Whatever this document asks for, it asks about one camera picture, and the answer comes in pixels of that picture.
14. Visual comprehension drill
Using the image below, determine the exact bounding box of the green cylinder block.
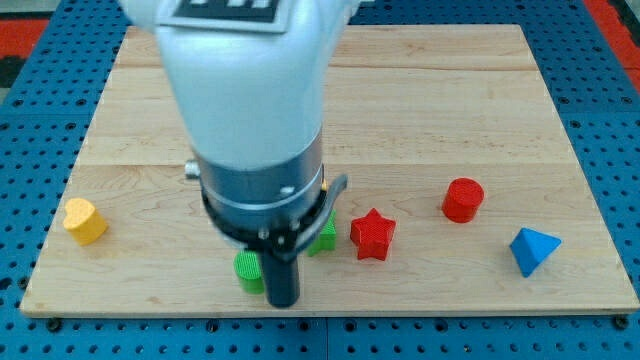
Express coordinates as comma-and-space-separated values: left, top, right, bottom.
233, 250, 264, 294

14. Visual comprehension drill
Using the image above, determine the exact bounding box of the green star block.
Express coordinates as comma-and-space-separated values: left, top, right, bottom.
307, 210, 337, 257

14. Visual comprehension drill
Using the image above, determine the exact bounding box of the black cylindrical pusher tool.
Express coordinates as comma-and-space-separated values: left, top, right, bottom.
202, 174, 348, 308

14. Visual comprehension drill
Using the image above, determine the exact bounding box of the red star block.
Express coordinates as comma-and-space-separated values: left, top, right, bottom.
350, 208, 396, 261

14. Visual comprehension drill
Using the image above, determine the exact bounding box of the wooden board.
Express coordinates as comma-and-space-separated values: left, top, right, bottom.
20, 25, 639, 319

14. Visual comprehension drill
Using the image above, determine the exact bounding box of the red cylinder block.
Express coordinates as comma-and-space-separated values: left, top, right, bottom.
441, 177, 485, 223

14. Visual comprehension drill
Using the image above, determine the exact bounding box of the blue triangular block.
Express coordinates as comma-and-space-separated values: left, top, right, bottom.
509, 228, 562, 278

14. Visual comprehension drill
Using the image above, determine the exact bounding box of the yellow heart block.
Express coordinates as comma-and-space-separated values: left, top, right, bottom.
63, 198, 108, 246

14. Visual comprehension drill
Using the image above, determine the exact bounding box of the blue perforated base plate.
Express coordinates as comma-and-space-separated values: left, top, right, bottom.
1, 0, 639, 359

